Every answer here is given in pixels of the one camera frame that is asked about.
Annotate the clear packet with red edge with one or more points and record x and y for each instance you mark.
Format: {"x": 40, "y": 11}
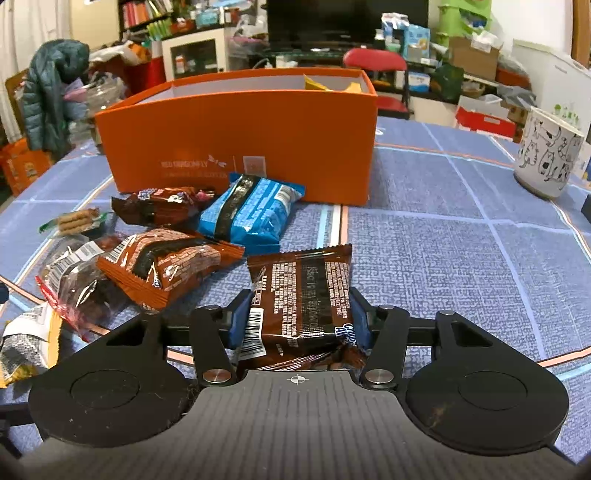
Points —
{"x": 78, "y": 290}

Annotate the red and white carton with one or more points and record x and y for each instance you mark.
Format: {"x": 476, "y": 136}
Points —
{"x": 485, "y": 121}

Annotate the dark brown snack packet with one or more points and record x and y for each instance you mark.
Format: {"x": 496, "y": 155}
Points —
{"x": 161, "y": 203}
{"x": 300, "y": 295}

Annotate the blue tissue pack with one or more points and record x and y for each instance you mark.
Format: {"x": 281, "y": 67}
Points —
{"x": 418, "y": 37}

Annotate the clear biscuit packet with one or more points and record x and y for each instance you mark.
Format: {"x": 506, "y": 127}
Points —
{"x": 74, "y": 221}

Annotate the dark bookshelf with books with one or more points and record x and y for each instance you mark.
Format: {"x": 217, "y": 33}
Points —
{"x": 143, "y": 16}

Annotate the black television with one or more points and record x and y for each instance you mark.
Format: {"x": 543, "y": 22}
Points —
{"x": 341, "y": 21}

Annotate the orange brown snack packet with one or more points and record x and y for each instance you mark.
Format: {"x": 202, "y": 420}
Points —
{"x": 171, "y": 267}

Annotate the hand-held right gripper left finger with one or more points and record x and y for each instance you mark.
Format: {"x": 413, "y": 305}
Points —
{"x": 239, "y": 318}

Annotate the white glass-door cabinet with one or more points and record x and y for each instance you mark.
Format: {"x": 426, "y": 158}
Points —
{"x": 194, "y": 53}

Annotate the brown cardboard box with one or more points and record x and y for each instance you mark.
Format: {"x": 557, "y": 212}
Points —
{"x": 473, "y": 57}

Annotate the white cat print mug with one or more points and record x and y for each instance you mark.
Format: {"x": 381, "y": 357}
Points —
{"x": 547, "y": 152}

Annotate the yellow and white snack packet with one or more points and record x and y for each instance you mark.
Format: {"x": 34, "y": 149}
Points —
{"x": 30, "y": 341}

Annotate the white chest freezer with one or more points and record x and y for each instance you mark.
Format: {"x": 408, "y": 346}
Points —
{"x": 549, "y": 62}

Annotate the blue checked tablecloth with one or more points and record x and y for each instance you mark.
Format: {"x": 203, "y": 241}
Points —
{"x": 415, "y": 258}

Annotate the orange yellow snack packet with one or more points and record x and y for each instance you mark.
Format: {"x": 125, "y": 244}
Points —
{"x": 353, "y": 86}

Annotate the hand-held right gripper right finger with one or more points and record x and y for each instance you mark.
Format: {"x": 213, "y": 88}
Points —
{"x": 361, "y": 318}

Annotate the black and white TV stand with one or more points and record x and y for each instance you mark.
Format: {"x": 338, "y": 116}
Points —
{"x": 286, "y": 59}

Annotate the blue snack packet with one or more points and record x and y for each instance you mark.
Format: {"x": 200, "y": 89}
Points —
{"x": 251, "y": 212}

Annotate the orange cardboard box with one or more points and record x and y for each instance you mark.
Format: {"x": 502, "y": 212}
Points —
{"x": 258, "y": 134}

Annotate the dark teal puffer jacket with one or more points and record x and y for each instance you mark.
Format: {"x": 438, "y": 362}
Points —
{"x": 51, "y": 101}

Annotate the red folding chair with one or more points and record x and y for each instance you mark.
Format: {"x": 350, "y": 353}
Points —
{"x": 374, "y": 60}

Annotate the orange bag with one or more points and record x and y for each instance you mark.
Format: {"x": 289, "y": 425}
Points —
{"x": 23, "y": 166}

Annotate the green plastic storage rack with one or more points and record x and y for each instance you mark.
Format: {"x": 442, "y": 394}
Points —
{"x": 461, "y": 23}

